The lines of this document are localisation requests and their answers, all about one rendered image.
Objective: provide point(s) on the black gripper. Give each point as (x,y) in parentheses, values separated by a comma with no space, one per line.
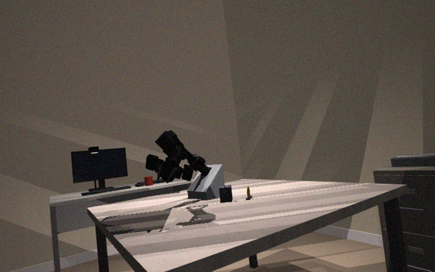
(171,164)

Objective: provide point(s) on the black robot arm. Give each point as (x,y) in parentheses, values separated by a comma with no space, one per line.
(169,142)

